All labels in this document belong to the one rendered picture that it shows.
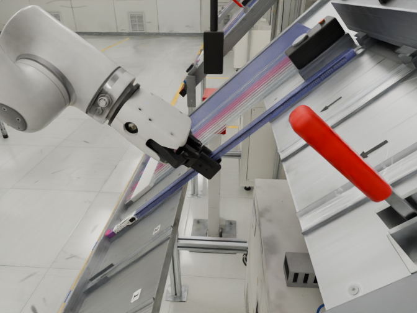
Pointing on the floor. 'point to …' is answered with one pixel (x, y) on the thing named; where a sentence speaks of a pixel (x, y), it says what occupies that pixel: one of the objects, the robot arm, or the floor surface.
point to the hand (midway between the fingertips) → (206, 162)
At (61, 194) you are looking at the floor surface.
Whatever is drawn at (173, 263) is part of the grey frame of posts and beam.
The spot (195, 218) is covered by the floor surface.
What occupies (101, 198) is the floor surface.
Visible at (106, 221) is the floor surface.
